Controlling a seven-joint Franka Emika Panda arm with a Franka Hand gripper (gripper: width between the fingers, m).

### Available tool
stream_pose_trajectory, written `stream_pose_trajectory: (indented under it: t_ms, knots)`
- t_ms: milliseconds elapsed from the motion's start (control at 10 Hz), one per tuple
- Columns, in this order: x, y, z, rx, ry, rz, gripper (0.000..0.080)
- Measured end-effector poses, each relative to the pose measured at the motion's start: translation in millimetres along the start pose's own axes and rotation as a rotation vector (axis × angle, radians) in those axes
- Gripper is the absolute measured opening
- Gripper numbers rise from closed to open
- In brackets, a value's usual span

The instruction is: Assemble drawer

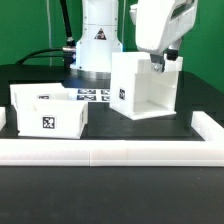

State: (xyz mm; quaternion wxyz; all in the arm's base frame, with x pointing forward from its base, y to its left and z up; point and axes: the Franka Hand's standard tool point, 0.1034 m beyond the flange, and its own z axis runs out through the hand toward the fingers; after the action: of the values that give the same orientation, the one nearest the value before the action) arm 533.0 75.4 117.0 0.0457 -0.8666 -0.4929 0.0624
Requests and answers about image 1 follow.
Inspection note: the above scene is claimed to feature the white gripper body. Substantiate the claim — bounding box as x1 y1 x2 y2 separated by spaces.
130 0 198 55

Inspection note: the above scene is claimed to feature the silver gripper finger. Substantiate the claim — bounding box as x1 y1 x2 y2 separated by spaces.
167 39 182 61
150 54 165 73

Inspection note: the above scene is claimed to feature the white drawer cabinet box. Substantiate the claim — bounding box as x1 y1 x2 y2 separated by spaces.
109 52 183 120

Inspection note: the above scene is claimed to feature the white front drawer tray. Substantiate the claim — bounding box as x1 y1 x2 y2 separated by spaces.
18 100 88 139

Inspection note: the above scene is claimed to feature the white drawer tray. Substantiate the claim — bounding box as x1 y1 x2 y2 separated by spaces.
18 100 88 139
10 83 69 112

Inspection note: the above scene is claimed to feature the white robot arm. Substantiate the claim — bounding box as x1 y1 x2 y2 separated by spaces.
70 0 198 79

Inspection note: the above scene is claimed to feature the white rear drawer tray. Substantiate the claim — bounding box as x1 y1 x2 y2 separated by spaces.
10 83 69 112

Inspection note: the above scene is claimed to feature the black raised base platform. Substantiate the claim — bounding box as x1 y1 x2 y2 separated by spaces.
0 64 224 140

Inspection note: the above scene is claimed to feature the white marker sheet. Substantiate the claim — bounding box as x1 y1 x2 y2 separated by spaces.
67 88 110 102

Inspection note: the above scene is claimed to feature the white right fence rail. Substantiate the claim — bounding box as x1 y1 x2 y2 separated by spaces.
191 111 224 142

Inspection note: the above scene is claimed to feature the white fence rail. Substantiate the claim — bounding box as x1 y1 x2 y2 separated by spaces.
191 111 224 142
0 107 6 131
0 139 224 167

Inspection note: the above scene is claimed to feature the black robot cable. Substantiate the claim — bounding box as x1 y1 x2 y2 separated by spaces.
14 0 77 66

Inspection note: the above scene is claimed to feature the white left fence rail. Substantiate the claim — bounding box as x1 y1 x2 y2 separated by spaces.
0 107 6 131

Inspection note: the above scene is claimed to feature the white front fence rail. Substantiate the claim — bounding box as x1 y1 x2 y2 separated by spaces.
0 139 224 167

